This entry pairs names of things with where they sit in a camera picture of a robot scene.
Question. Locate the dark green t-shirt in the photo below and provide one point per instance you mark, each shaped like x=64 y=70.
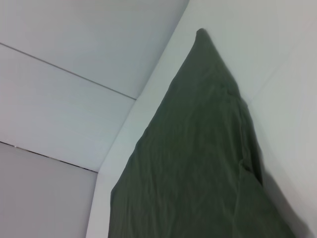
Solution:
x=198 y=148

